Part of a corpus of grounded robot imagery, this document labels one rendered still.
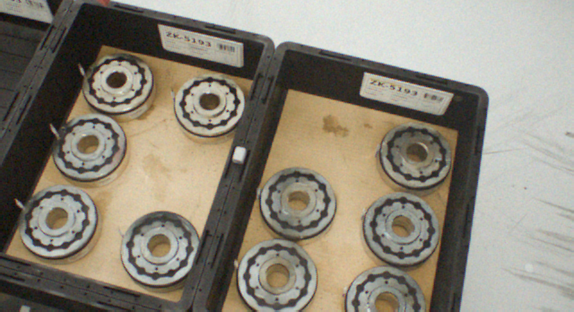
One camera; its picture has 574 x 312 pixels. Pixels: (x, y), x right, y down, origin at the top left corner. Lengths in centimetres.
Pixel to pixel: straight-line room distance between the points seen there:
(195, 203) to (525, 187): 55
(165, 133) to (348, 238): 30
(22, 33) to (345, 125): 53
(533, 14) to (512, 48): 10
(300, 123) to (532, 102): 46
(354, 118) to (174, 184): 28
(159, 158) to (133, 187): 6
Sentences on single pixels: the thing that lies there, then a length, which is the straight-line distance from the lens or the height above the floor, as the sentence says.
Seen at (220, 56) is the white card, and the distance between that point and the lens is 97.
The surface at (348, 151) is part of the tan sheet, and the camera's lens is 94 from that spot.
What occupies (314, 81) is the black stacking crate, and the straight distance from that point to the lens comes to 95.
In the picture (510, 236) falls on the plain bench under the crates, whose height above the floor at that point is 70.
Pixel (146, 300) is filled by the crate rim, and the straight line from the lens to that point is 77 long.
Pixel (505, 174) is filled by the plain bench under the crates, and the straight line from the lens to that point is 114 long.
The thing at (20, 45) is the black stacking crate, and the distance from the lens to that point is 110.
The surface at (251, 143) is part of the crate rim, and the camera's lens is 83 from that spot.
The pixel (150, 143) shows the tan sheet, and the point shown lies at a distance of 95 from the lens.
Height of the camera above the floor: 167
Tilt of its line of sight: 64 degrees down
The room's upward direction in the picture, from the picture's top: 5 degrees clockwise
